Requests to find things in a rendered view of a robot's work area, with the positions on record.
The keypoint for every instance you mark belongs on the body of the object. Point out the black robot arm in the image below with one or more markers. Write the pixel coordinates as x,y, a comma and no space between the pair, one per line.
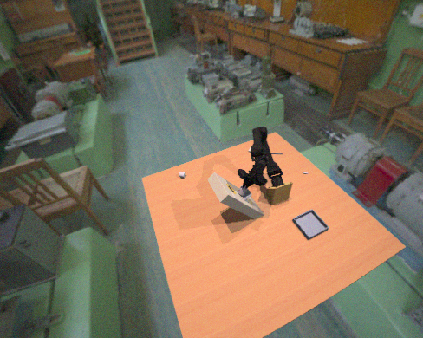
260,153

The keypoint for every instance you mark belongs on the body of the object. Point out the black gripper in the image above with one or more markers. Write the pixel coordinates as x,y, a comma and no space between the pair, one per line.
248,180

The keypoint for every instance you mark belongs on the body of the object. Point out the beige service panel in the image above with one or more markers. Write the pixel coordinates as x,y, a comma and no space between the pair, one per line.
227,194

